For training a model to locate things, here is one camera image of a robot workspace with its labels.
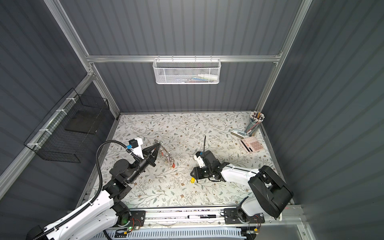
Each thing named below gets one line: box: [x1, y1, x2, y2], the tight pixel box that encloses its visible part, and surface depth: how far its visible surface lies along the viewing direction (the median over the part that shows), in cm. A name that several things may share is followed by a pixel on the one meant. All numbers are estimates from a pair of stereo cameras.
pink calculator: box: [239, 136, 265, 154], surface depth 101 cm
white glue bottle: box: [197, 74, 219, 81], surface depth 93 cm
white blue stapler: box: [230, 129, 247, 139], surface depth 107 cm
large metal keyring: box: [153, 139, 176, 168], surface depth 74 cm
